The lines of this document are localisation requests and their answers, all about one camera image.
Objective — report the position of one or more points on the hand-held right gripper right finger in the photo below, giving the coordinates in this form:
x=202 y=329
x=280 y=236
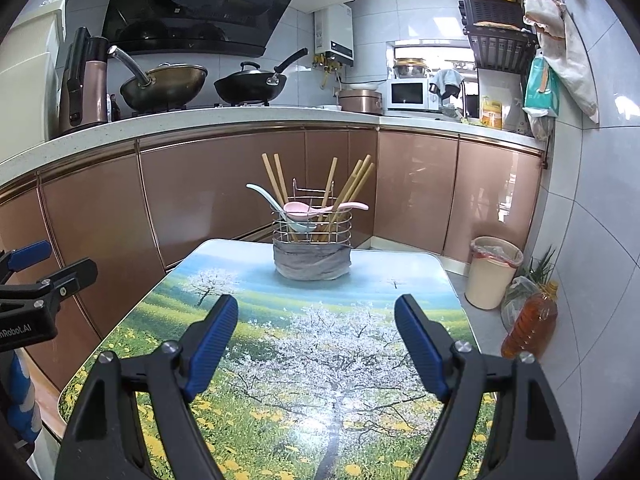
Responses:
x=422 y=345

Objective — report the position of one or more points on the bamboo chopstick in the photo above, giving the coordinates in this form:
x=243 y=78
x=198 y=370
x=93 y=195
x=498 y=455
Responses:
x=330 y=185
x=281 y=175
x=365 y=180
x=350 y=180
x=271 y=177
x=360 y=172

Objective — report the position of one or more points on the copper rice cooker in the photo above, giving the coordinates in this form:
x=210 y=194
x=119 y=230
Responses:
x=360 y=102

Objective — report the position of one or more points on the black range hood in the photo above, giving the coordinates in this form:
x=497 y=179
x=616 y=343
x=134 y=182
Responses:
x=200 y=0

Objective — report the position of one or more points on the pink soup spoon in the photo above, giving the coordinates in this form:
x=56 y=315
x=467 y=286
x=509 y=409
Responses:
x=300 y=211

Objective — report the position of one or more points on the blue white clothing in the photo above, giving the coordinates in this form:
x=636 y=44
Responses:
x=25 y=400

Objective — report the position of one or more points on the steel pot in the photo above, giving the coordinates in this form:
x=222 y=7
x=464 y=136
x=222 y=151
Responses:
x=410 y=69

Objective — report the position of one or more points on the gas stove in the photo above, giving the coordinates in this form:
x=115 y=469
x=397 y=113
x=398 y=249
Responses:
x=165 y=108

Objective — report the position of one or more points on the light blue towel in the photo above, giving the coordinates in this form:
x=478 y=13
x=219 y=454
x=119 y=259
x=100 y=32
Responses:
x=447 y=77

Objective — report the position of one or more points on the black wall rack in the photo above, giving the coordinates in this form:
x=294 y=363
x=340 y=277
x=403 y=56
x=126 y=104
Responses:
x=495 y=10

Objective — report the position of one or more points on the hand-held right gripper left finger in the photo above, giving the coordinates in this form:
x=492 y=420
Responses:
x=212 y=345

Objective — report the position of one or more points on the white kitchen countertop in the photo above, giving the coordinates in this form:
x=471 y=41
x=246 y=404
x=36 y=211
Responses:
x=200 y=122

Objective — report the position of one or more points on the amber oil bottle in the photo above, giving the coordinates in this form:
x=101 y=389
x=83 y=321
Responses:
x=530 y=325

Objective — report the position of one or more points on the copper black electric kettle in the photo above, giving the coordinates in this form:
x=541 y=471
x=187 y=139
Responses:
x=95 y=90

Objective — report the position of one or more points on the light blue soup spoon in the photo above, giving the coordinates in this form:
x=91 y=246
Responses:
x=265 y=194

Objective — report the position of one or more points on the white eggs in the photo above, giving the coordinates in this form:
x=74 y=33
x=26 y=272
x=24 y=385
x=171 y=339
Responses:
x=330 y=107

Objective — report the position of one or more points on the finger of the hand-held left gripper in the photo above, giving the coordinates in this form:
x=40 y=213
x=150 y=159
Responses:
x=30 y=253
x=75 y=272

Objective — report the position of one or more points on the hanging plastic bags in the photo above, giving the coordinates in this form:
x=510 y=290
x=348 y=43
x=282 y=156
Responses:
x=570 y=70

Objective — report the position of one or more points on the white water heater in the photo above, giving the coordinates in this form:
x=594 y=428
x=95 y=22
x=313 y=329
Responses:
x=337 y=35

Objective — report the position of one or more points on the black wok with lid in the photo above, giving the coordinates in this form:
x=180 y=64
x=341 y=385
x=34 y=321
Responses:
x=250 y=90

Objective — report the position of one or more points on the copper base cabinets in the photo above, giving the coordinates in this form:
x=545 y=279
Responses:
x=200 y=185

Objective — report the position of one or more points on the clear plastic bag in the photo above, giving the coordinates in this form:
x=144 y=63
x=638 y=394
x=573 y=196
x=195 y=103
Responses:
x=515 y=292

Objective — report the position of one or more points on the beige trash bin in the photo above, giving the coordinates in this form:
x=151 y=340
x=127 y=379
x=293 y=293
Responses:
x=490 y=285

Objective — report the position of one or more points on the white bowl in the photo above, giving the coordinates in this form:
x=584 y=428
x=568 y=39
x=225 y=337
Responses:
x=358 y=86

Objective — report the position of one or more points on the white appliance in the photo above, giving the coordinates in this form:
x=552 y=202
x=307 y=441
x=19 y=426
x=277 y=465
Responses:
x=30 y=85

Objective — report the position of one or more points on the teal package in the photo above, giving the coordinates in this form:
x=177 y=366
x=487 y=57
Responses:
x=540 y=87

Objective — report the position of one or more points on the brass wok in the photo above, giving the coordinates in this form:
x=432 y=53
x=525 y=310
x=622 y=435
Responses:
x=170 y=85

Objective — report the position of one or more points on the white microwave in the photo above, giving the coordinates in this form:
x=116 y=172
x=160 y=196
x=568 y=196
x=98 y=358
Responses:
x=407 y=94

